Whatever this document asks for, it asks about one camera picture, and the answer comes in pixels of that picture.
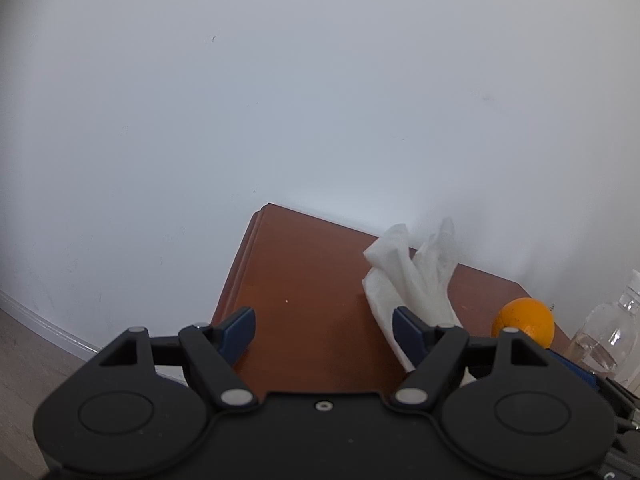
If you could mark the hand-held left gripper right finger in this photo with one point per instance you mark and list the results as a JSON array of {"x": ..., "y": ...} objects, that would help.
[{"x": 411, "y": 336}]

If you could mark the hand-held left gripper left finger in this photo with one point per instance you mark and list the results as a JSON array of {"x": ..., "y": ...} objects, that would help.
[{"x": 239, "y": 331}]

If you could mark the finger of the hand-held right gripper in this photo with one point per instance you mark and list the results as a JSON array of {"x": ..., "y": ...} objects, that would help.
[{"x": 575, "y": 369}]

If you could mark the white paper tissue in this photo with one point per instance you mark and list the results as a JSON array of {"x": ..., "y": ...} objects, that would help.
[{"x": 415, "y": 280}]

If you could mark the clear plastic water bottle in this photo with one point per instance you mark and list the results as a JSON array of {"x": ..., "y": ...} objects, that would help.
[{"x": 607, "y": 332}]

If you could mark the orange fruit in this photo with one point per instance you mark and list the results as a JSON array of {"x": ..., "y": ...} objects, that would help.
[{"x": 525, "y": 319}]

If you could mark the brown wooden nightstand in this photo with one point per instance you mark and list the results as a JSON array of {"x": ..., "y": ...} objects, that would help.
[{"x": 310, "y": 310}]

